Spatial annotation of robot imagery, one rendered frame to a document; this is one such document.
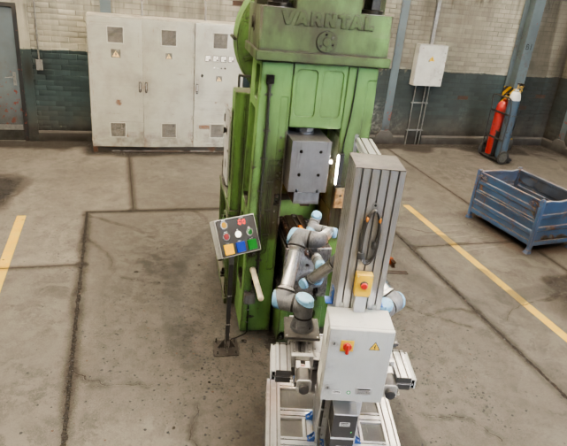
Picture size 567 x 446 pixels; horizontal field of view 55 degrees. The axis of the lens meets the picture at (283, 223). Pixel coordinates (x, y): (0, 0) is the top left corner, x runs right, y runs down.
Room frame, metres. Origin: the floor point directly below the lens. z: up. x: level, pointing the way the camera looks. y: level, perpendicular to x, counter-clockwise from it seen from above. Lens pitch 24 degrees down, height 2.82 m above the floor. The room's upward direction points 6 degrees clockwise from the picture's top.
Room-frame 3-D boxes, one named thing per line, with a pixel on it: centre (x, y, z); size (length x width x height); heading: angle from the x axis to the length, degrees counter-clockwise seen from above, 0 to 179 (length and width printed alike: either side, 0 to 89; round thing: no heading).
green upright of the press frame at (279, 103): (4.15, 0.21, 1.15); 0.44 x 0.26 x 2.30; 13
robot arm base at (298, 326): (2.88, -0.18, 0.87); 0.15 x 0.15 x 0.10
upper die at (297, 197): (4.07, -0.11, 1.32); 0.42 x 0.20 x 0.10; 13
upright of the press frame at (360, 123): (4.30, -0.44, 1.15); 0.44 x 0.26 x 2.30; 13
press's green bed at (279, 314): (4.09, -0.16, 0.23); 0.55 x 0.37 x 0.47; 13
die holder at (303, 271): (4.09, -0.16, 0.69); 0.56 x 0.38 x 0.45; 13
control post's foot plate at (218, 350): (3.66, 0.37, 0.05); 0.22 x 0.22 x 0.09; 13
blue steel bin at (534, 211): (6.77, -3.16, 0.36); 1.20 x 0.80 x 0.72; 24
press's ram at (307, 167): (4.08, -0.15, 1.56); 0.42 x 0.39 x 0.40; 13
